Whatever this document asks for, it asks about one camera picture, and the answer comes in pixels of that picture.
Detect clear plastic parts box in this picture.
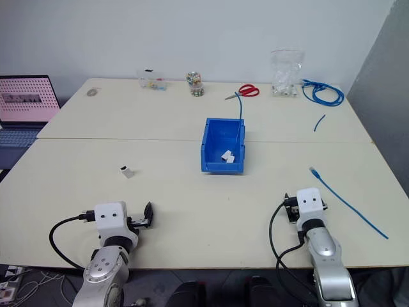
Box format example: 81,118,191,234
137,68,169,91

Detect jar of colourful pins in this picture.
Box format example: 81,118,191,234
185,71,205,97

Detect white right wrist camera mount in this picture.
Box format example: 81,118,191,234
295,187,324,232

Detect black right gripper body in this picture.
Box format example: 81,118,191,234
282,194,330,225

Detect blue cable offcut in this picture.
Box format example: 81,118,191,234
313,114,327,132

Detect blue plastic storage bin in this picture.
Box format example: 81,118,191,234
200,117,247,174

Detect long blue Ethernet cable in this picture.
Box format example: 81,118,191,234
308,166,389,240

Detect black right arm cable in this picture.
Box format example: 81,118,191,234
269,201,319,307

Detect red handled scissors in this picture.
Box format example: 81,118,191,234
224,84,260,101

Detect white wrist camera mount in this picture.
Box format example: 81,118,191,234
295,187,324,232
93,201,141,241

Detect open laptop pink screen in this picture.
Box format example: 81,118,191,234
0,75,61,170

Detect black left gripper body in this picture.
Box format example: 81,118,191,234
127,215,151,230

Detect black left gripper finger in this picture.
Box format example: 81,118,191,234
143,201,155,229

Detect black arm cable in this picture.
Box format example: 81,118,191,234
49,209,96,270
269,201,319,307

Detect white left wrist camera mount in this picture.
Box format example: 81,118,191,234
93,201,141,241

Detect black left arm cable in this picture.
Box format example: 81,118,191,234
49,209,96,270

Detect clear bag of connectors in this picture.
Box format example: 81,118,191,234
270,48,305,98

